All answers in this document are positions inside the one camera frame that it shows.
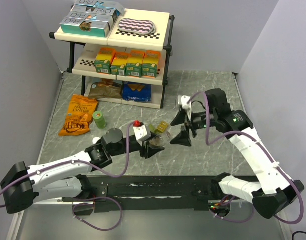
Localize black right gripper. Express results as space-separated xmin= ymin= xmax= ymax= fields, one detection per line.
xmin=170 ymin=108 xmax=217 ymax=147

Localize clear glass pill bottle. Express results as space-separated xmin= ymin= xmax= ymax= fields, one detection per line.
xmin=149 ymin=131 xmax=173 ymax=147

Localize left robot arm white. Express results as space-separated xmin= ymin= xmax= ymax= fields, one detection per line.
xmin=0 ymin=127 xmax=164 ymax=214

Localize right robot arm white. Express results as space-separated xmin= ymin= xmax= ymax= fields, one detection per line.
xmin=170 ymin=88 xmax=304 ymax=225

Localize green lidded jar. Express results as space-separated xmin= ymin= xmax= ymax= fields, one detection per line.
xmin=92 ymin=111 xmax=106 ymax=129

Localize blue Doritos bag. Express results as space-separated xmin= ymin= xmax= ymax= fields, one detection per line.
xmin=122 ymin=82 xmax=151 ymax=102

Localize white capped pill bottle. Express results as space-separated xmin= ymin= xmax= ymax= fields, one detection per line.
xmin=92 ymin=137 xmax=100 ymax=144

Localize green scrub daddy box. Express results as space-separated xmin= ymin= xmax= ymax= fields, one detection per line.
xmin=94 ymin=47 xmax=116 ymax=75
xmin=110 ymin=52 xmax=129 ymax=76
xmin=125 ymin=50 xmax=145 ymax=78
xmin=141 ymin=50 xmax=161 ymax=78

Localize cassava chips bag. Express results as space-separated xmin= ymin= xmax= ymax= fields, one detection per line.
xmin=88 ymin=79 xmax=123 ymax=99

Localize orange honey dijon chip bag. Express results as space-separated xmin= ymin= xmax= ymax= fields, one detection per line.
xmin=58 ymin=94 xmax=98 ymax=137

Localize beige black shelf rack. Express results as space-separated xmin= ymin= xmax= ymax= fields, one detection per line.
xmin=49 ymin=9 xmax=175 ymax=109

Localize teal RiO box middle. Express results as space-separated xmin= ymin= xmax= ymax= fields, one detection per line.
xmin=66 ymin=11 xmax=117 ymax=25

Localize teal rio box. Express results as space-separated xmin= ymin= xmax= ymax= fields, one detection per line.
xmin=66 ymin=11 xmax=117 ymax=25
xmin=60 ymin=17 xmax=110 ymax=38
xmin=73 ymin=0 xmax=125 ymax=16

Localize teal RiO box front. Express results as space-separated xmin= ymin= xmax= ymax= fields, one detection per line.
xmin=60 ymin=17 xmax=110 ymax=38

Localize teal RiO box back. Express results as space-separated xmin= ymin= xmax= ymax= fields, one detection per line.
xmin=73 ymin=0 xmax=125 ymax=16

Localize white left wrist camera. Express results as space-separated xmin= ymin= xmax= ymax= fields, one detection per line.
xmin=133 ymin=120 xmax=151 ymax=144

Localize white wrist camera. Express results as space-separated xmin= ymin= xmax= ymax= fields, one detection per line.
xmin=177 ymin=95 xmax=192 ymax=120
xmin=133 ymin=120 xmax=151 ymax=144

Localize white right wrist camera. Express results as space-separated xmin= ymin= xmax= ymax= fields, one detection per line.
xmin=177 ymin=95 xmax=192 ymax=120

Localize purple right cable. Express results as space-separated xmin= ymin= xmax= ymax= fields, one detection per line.
xmin=187 ymin=91 xmax=305 ymax=224

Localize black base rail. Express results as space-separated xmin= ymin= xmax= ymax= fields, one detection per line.
xmin=32 ymin=175 xmax=241 ymax=214

